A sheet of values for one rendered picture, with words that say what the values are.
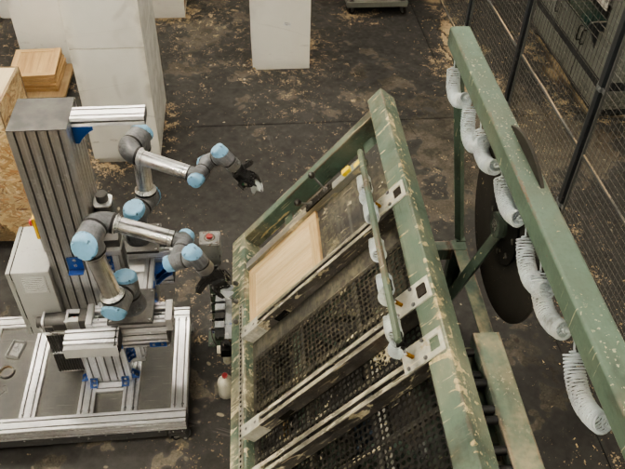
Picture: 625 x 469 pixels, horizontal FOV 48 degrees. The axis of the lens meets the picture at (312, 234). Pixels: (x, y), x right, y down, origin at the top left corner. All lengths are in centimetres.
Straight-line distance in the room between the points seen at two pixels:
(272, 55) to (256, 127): 105
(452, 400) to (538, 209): 70
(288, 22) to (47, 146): 433
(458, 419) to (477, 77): 149
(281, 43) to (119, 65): 209
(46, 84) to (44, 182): 382
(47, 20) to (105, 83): 188
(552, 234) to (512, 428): 63
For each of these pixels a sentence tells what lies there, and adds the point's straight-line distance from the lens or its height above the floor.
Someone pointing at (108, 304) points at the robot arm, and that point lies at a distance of 339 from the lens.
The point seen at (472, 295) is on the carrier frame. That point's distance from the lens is 410.
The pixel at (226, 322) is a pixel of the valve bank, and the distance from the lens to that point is 391.
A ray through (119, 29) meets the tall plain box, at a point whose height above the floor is 124.
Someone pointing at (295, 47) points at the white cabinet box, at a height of 24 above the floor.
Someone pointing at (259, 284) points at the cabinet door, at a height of 95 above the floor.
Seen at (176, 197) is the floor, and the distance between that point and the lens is 583.
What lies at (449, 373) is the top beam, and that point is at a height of 185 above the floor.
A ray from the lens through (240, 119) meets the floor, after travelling 666.
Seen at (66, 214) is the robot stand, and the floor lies 156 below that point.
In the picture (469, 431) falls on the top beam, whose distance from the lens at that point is 227.
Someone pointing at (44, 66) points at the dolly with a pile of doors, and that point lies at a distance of 719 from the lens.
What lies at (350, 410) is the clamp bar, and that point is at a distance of 273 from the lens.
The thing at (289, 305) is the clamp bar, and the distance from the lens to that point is 341.
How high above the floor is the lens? 376
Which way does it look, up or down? 44 degrees down
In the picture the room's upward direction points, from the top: 2 degrees clockwise
